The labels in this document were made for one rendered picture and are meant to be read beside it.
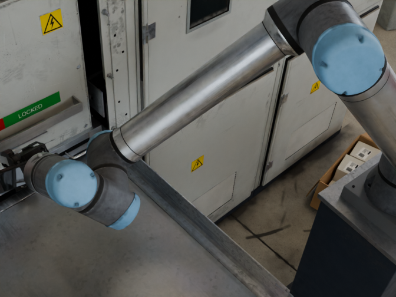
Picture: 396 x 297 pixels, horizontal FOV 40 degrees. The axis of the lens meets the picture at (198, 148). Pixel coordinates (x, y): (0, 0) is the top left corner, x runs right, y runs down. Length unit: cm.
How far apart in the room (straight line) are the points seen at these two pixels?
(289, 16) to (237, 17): 64
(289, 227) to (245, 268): 119
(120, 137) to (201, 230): 37
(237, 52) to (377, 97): 29
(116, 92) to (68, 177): 50
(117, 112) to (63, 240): 39
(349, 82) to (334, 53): 7
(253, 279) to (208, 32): 72
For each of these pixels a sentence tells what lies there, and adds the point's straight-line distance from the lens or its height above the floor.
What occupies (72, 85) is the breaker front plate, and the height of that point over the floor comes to 110.
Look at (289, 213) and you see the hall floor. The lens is 263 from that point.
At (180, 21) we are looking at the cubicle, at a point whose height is 120.
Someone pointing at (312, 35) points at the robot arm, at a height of 148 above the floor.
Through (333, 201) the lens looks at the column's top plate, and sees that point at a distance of 172.
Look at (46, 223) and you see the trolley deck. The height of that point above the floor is 85.
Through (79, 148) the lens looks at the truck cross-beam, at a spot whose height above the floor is 88.
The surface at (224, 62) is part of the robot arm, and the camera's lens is 113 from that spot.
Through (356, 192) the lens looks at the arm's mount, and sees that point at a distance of 170.
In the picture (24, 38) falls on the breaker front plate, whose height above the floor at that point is 129.
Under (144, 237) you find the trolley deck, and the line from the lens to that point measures 144.
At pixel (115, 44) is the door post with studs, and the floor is 120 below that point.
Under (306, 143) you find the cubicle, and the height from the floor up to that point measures 16.
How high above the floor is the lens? 203
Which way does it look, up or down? 46 degrees down
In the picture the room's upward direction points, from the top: 5 degrees clockwise
